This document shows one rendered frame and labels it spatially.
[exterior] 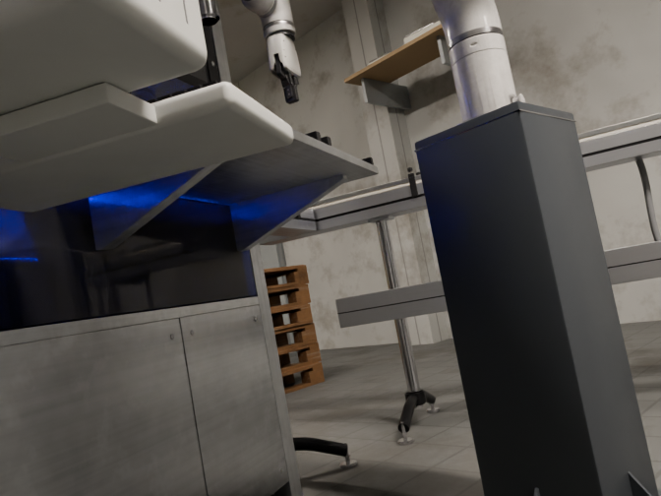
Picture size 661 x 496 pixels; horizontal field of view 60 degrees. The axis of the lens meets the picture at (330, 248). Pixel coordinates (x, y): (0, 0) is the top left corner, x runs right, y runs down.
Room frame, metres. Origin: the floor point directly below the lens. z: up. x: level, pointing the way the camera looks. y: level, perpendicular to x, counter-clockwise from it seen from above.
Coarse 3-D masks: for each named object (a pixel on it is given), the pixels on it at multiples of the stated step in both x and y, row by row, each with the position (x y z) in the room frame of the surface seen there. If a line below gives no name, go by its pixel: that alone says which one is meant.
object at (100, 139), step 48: (96, 96) 0.52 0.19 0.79; (192, 96) 0.58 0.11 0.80; (240, 96) 0.59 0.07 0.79; (0, 144) 0.57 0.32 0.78; (48, 144) 0.60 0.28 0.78; (96, 144) 0.62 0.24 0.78; (144, 144) 0.64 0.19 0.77; (192, 144) 0.68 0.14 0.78; (240, 144) 0.71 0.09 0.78; (288, 144) 0.75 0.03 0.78; (0, 192) 0.73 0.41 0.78; (48, 192) 0.77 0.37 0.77; (96, 192) 0.82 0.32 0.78
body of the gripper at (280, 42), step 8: (280, 32) 1.41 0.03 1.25; (288, 32) 1.42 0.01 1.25; (272, 40) 1.41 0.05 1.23; (280, 40) 1.40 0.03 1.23; (288, 40) 1.43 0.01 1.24; (272, 48) 1.41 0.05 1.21; (280, 48) 1.40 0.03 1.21; (288, 48) 1.42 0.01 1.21; (272, 56) 1.41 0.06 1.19; (280, 56) 1.40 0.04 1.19; (288, 56) 1.42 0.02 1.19; (296, 56) 1.47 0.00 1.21; (272, 64) 1.41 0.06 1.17; (288, 64) 1.41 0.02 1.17; (296, 64) 1.46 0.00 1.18; (272, 72) 1.42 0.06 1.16; (296, 72) 1.45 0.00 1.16
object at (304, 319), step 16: (272, 272) 3.86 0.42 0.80; (288, 272) 4.04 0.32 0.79; (304, 272) 4.03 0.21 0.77; (272, 288) 3.81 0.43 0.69; (288, 288) 3.90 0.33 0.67; (304, 288) 4.00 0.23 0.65; (272, 304) 4.20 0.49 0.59; (288, 304) 3.88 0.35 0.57; (304, 304) 3.96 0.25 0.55; (272, 320) 4.15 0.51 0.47; (304, 320) 3.94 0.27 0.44; (304, 336) 3.94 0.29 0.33; (288, 352) 3.82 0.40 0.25; (304, 352) 3.95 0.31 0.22; (288, 368) 3.80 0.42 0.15; (304, 368) 3.88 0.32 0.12; (320, 368) 3.98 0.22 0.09; (304, 384) 3.88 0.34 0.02
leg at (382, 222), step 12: (384, 216) 2.25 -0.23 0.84; (384, 228) 2.28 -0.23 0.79; (384, 240) 2.28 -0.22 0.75; (384, 252) 2.28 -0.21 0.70; (384, 264) 2.29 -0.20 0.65; (396, 276) 2.28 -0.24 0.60; (396, 324) 2.29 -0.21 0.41; (408, 336) 2.28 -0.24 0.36; (408, 348) 2.28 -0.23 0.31; (408, 360) 2.28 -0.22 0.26; (408, 372) 2.28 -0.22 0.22; (408, 384) 2.28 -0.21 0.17
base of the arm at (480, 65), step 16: (464, 48) 1.17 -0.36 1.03; (480, 48) 1.15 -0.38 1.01; (496, 48) 1.16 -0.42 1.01; (464, 64) 1.17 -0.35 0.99; (480, 64) 1.15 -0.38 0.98; (496, 64) 1.15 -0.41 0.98; (464, 80) 1.18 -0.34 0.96; (480, 80) 1.16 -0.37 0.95; (496, 80) 1.15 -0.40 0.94; (512, 80) 1.18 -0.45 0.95; (464, 96) 1.19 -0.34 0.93; (480, 96) 1.16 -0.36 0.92; (496, 96) 1.15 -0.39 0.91; (512, 96) 1.16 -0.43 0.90; (464, 112) 1.20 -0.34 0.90; (480, 112) 1.16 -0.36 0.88
